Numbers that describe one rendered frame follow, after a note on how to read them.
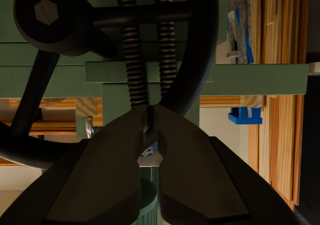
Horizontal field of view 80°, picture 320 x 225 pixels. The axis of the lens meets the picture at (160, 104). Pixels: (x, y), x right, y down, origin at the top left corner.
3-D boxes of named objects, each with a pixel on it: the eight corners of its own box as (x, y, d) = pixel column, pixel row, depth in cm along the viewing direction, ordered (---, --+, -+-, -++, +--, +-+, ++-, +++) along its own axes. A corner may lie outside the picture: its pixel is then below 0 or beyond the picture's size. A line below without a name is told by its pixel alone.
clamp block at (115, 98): (204, 82, 27) (202, 144, 28) (187, 79, 40) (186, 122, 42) (96, 83, 26) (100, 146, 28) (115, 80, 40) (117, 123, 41)
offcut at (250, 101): (245, 90, 48) (244, 107, 49) (258, 91, 46) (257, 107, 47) (249, 89, 51) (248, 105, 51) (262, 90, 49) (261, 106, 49)
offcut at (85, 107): (95, 95, 41) (95, 112, 42) (75, 96, 40) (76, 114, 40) (96, 96, 38) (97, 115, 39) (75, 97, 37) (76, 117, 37)
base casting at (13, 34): (232, -12, 34) (229, 42, 35) (183, 43, 91) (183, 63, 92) (-28, -12, 33) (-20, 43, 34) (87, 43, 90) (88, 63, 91)
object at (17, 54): (216, 41, 35) (215, 64, 36) (193, 54, 56) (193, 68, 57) (-6, 43, 34) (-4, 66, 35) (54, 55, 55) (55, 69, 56)
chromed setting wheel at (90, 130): (92, 107, 60) (94, 146, 62) (102, 102, 72) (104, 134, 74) (82, 108, 60) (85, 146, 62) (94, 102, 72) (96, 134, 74)
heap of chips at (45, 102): (46, 97, 37) (47, 111, 38) (73, 92, 50) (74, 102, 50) (1, 97, 37) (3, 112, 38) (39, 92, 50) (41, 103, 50)
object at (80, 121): (99, 104, 68) (101, 137, 70) (104, 102, 75) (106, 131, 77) (72, 105, 68) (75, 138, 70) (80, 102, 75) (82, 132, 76)
